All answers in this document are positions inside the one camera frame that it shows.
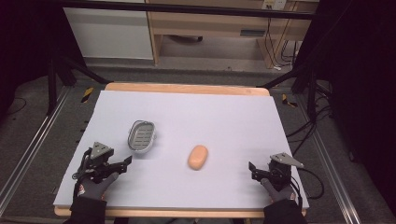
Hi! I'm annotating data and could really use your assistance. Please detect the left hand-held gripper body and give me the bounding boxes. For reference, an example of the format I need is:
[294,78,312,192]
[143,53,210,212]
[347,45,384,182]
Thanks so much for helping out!
[81,141,125,185]

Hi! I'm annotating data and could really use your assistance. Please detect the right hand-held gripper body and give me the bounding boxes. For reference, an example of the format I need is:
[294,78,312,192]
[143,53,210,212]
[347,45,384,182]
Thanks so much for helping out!
[260,151,305,192]

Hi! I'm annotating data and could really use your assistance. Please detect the person's right hand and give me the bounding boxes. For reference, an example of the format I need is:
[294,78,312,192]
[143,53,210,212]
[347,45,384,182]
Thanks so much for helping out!
[260,177,297,203]

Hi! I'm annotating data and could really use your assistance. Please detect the person's left hand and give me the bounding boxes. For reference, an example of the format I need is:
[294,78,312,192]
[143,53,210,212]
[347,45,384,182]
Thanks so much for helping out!
[74,172,120,202]

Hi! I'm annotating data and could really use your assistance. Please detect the grey soap dish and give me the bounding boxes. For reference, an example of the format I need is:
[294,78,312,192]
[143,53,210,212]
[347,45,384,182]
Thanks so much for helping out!
[127,119,157,154]

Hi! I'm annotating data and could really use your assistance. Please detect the yellow black floor marker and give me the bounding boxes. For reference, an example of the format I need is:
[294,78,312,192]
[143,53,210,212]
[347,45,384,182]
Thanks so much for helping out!
[80,87,94,104]
[281,92,298,109]

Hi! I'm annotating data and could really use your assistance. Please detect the white table mat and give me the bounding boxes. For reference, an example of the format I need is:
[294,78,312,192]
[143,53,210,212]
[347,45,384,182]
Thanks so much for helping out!
[52,90,310,210]

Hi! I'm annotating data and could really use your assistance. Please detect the black metal stand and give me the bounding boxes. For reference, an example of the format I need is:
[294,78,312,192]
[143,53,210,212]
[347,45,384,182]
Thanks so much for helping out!
[46,46,111,117]
[256,59,321,120]

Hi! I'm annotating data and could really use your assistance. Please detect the wooden table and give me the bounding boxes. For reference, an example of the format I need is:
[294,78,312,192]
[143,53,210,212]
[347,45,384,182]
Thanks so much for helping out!
[53,81,308,219]

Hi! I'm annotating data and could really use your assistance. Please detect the white cabinet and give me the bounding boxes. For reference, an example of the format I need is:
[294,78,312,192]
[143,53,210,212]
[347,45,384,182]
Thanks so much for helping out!
[63,7,154,61]

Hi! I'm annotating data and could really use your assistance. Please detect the wooden desk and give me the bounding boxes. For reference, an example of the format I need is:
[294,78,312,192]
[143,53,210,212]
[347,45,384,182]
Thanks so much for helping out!
[145,0,319,69]

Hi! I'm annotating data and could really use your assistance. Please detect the white power strip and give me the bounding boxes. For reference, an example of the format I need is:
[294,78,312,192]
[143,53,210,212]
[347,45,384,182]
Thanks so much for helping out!
[262,0,288,11]

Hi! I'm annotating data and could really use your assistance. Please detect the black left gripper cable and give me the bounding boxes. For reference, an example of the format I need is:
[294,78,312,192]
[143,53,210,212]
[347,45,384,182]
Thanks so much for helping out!
[72,151,92,182]

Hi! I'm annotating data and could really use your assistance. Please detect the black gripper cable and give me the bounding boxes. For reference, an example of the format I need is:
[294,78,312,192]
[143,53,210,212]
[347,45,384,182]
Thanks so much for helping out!
[72,151,92,182]
[290,167,325,209]

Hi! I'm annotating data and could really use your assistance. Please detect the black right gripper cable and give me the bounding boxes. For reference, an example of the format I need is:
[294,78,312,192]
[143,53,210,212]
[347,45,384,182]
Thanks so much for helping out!
[290,167,325,209]

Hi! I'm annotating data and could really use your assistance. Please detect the metal floor rail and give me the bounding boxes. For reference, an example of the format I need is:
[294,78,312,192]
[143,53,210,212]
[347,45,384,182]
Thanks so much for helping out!
[297,92,363,224]
[0,86,73,217]

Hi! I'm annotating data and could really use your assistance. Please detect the bundle of black floor cables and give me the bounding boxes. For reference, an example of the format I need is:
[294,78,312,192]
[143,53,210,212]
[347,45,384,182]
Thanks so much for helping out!
[285,81,335,157]

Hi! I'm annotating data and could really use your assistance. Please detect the black cables under desk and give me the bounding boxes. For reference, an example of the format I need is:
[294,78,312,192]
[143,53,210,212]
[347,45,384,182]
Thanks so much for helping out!
[264,17,302,71]

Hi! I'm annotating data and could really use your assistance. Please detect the black metal frame bar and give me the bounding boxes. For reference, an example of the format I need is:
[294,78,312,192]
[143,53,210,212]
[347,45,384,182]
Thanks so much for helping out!
[61,0,316,21]

